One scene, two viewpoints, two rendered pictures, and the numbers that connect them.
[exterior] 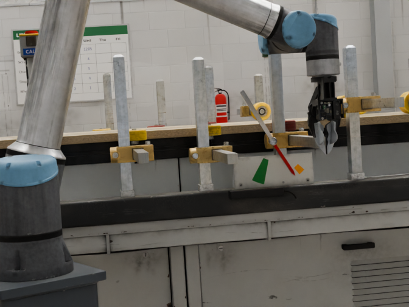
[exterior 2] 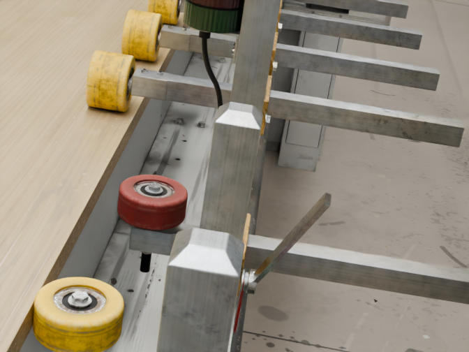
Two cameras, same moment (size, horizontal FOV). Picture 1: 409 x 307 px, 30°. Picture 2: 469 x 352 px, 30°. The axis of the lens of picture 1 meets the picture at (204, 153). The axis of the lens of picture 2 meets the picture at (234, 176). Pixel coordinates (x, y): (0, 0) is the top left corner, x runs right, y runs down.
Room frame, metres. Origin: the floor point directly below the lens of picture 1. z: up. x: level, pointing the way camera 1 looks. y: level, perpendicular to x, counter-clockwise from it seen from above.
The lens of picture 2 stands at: (2.33, 0.62, 1.35)
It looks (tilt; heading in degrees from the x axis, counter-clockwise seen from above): 24 degrees down; 279
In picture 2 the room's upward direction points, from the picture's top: 9 degrees clockwise
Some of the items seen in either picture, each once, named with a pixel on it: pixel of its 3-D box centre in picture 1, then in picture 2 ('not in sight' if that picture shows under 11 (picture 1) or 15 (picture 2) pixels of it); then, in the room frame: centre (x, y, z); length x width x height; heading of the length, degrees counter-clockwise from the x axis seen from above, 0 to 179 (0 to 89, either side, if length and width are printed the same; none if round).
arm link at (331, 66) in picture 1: (324, 69); not in sight; (2.10, -0.34, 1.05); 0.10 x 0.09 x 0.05; 98
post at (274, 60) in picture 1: (277, 114); (232, 199); (2.47, -0.24, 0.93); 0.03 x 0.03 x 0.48; 8
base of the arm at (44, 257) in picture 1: (31, 251); not in sight; (1.77, 0.42, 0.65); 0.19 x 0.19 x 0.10
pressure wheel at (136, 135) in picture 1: (135, 145); not in sight; (2.52, 0.23, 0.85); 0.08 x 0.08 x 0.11
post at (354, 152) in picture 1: (352, 119); not in sight; (2.50, -0.49, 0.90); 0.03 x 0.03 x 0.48; 8
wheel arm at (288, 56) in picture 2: not in sight; (288, 54); (2.50, -0.79, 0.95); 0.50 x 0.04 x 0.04; 8
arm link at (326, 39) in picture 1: (320, 37); not in sight; (2.09, -0.33, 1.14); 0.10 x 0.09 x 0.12; 101
